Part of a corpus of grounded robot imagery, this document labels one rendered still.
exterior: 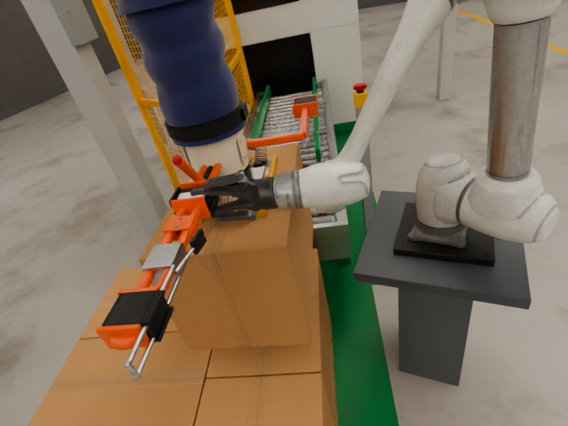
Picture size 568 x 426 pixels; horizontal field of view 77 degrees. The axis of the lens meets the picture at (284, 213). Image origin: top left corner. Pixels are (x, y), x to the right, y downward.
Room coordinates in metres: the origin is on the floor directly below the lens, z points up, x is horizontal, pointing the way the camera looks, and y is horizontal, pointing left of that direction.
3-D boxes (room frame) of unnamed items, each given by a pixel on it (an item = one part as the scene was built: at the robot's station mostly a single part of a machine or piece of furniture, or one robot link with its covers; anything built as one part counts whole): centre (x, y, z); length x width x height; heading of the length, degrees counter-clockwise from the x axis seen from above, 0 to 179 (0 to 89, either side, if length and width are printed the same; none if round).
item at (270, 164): (0.99, 0.06, 1.09); 0.34 x 0.10 x 0.05; 168
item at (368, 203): (1.82, -0.53, 0.50); 0.07 x 0.07 x 1.00; 79
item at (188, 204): (0.77, 0.20, 1.20); 0.10 x 0.08 x 0.06; 78
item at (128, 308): (0.42, 0.28, 1.20); 0.08 x 0.07 x 0.05; 168
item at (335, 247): (1.34, 0.07, 0.47); 0.70 x 0.03 x 0.15; 79
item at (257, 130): (2.89, 0.04, 0.60); 1.60 x 0.11 x 0.09; 169
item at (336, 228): (1.34, 0.07, 0.58); 0.70 x 0.03 x 0.06; 79
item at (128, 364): (0.47, 0.22, 1.20); 0.31 x 0.03 x 0.05; 168
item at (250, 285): (1.00, 0.14, 0.87); 0.60 x 0.40 x 0.40; 168
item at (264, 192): (0.72, 0.05, 1.20); 0.09 x 0.07 x 0.08; 79
